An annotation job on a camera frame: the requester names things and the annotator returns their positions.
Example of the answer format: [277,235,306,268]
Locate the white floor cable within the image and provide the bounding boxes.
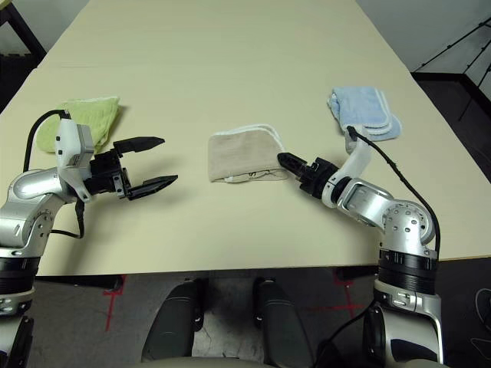
[475,287,491,320]

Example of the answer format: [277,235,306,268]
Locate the black low platform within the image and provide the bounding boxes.
[411,71,491,154]

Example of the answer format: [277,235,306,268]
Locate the black framed side table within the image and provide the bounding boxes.
[0,0,48,58]

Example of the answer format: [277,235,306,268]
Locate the dark grey robot right leg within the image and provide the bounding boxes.
[255,275,314,368]

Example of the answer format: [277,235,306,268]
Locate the beige towel with white trim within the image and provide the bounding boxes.
[207,123,289,185]

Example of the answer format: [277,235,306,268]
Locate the black table foot bar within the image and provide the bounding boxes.
[35,273,124,291]
[336,265,381,281]

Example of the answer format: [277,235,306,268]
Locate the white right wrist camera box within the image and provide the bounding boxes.
[328,125,374,192]

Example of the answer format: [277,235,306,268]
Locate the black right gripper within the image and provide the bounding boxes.
[276,152,341,198]

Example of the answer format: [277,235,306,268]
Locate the dark grey robot left leg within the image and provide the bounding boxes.
[142,278,209,362]

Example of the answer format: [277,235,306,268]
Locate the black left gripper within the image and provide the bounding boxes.
[82,135,180,202]

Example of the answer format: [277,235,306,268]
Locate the dark grey robot leg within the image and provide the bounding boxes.
[142,278,209,362]
[255,275,314,368]

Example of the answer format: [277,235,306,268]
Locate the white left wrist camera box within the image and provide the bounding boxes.
[53,116,95,203]

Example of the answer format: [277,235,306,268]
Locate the red floor tape T mark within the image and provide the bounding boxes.
[102,274,127,331]

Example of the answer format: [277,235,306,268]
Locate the folded green towel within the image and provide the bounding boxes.
[35,95,121,155]

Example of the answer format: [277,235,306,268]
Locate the folded light blue towel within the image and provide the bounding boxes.
[326,85,404,143]

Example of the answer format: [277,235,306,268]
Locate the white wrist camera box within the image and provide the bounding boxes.
[328,125,374,192]
[53,116,95,203]

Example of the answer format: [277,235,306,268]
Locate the black tripod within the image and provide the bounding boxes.
[412,15,491,118]

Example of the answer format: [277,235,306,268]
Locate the black foam floor mat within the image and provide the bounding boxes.
[0,51,42,114]

